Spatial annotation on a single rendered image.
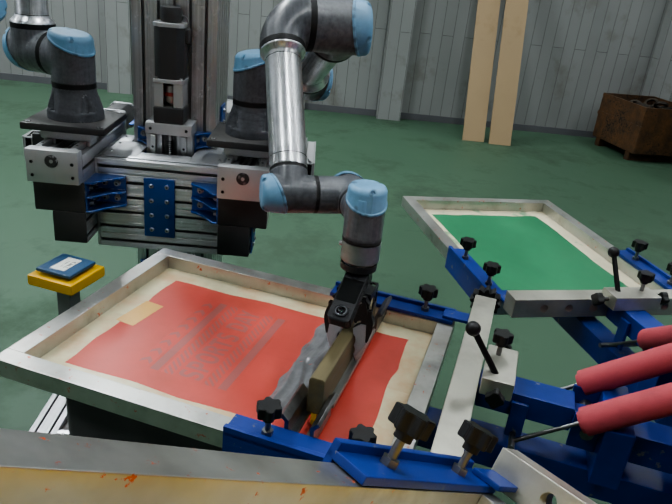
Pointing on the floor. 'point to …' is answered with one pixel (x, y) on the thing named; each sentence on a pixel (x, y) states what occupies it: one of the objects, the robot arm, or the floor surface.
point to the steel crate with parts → (636, 126)
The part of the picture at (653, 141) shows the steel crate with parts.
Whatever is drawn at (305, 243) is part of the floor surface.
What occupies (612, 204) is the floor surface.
